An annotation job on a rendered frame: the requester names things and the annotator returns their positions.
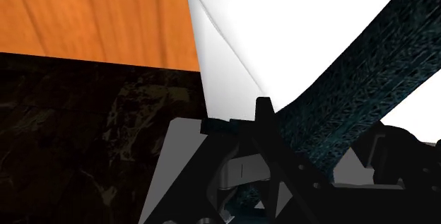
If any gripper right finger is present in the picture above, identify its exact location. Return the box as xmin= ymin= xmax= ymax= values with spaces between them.
xmin=252 ymin=96 xmax=346 ymax=224

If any dark teal textured band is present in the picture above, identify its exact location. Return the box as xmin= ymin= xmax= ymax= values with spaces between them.
xmin=227 ymin=0 xmax=441 ymax=224

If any large white smooth object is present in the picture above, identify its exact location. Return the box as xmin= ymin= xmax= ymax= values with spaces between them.
xmin=182 ymin=0 xmax=441 ymax=145

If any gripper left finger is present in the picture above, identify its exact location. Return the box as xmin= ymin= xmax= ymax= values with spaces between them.
xmin=143 ymin=96 xmax=267 ymax=224

